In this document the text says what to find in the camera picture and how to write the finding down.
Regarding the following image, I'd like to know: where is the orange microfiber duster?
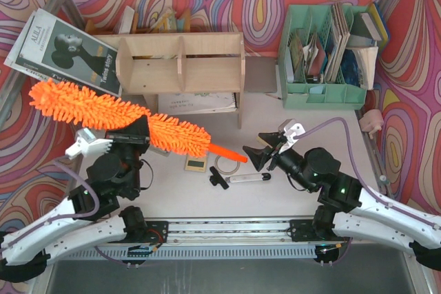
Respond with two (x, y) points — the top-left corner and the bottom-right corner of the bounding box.
(28, 79), (248, 163)

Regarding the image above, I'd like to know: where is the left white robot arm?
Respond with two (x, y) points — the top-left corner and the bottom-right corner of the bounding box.
(1, 116), (150, 282)

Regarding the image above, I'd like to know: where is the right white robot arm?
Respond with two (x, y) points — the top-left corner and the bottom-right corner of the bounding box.
(243, 132), (440, 271)

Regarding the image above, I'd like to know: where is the wooden bookshelf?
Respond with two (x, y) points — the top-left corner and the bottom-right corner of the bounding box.
(97, 32), (246, 116)

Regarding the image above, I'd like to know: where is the yellow sticky note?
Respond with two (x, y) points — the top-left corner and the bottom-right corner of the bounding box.
(256, 136), (271, 147)

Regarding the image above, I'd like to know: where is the clear tube black cap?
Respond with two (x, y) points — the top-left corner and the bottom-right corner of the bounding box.
(225, 173), (271, 184)

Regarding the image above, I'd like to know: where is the pencil by organizer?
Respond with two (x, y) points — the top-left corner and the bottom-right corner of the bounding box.
(265, 93), (282, 100)

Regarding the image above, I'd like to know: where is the white notebook under shelf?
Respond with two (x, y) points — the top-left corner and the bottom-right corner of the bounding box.
(158, 92), (237, 115)

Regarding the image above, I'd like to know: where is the black plastic clip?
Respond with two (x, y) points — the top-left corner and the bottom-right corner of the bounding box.
(209, 166), (229, 190)

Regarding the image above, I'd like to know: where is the brown board behind shelf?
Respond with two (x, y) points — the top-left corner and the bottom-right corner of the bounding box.
(244, 56), (277, 93)

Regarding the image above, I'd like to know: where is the green desk organizer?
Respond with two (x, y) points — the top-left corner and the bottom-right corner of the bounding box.
(278, 3), (367, 110)

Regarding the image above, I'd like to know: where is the black Twins story book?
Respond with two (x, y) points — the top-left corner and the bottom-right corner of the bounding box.
(16, 12), (122, 96)

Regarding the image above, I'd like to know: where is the white book under Twins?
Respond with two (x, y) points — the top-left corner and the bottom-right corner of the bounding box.
(3, 11), (51, 81)

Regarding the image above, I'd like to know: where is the grey hardcover book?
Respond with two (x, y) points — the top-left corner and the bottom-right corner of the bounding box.
(349, 12), (382, 46)

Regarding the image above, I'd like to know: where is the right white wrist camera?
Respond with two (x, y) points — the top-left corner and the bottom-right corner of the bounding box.
(278, 119), (305, 154)

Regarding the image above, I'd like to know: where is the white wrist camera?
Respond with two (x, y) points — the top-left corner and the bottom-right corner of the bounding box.
(65, 128), (113, 160)
(278, 119), (305, 154)

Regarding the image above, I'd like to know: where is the tape roll ring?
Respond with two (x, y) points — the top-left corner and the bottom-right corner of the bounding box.
(214, 155), (241, 175)

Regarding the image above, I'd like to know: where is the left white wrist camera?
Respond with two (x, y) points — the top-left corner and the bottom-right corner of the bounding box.
(65, 128), (113, 160)

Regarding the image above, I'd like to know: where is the pink wall hook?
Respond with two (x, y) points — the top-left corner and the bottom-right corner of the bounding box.
(359, 109), (384, 139)

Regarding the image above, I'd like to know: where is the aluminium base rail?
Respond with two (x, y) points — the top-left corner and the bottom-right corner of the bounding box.
(45, 216), (413, 265)

